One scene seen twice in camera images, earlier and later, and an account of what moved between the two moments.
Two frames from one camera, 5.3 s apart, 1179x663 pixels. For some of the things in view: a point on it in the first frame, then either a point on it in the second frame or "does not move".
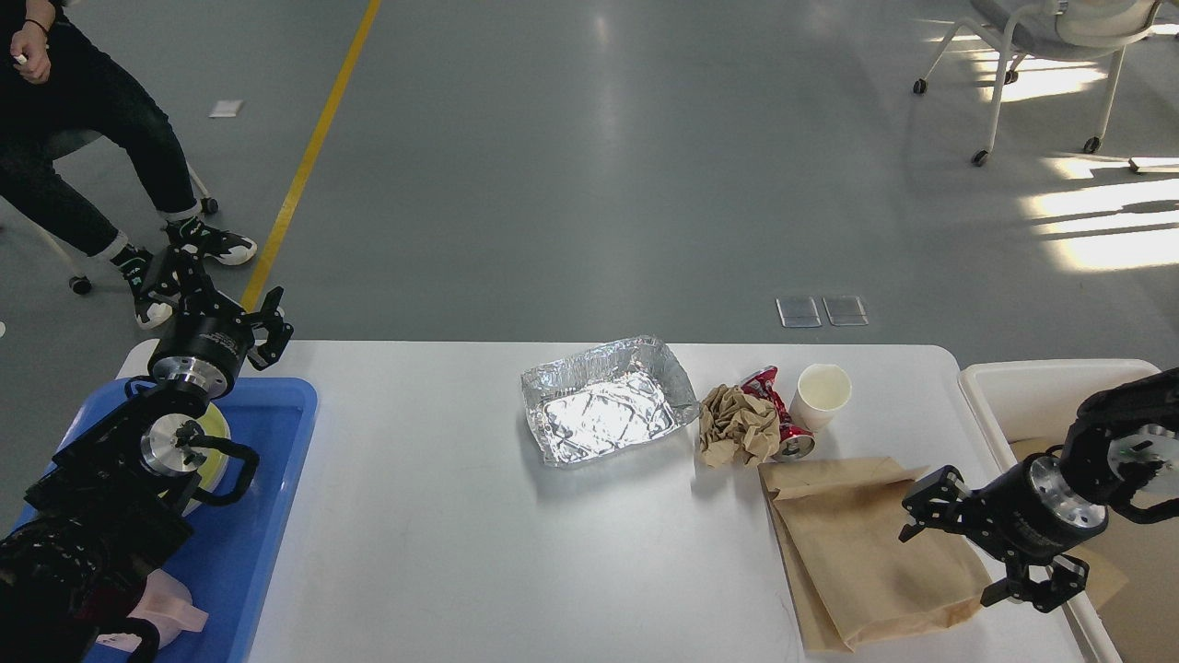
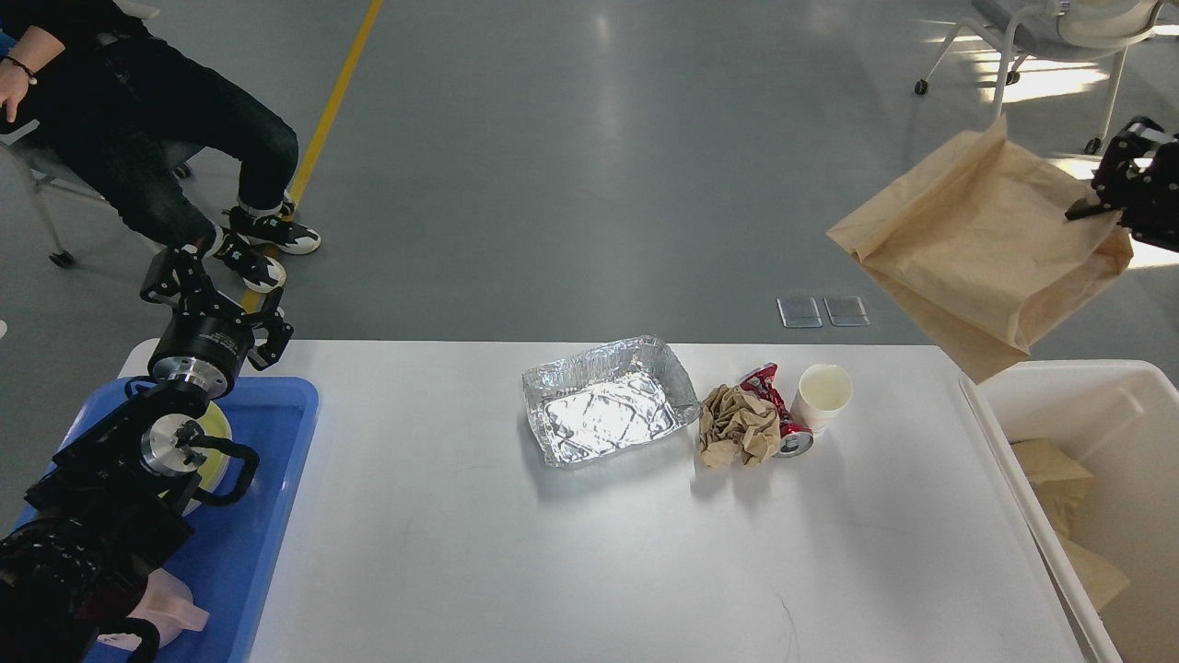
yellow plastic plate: x=213 y=471 does not move
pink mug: x=168 y=606 does not move
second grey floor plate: x=799 y=312 does not move
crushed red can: x=797 y=443 does not move
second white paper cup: x=822 y=389 does not move
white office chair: x=1068 y=30 does not move
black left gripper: x=207 y=344 does not move
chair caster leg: x=81 y=284 to x=60 y=258
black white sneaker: x=150 y=310 to x=255 y=267
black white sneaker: x=225 y=248 to x=276 y=230
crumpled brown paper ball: x=735 y=429 does not move
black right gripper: x=1030 y=511 to x=1152 y=213
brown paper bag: x=851 y=578 to x=971 y=250
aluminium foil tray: x=607 y=400 does not move
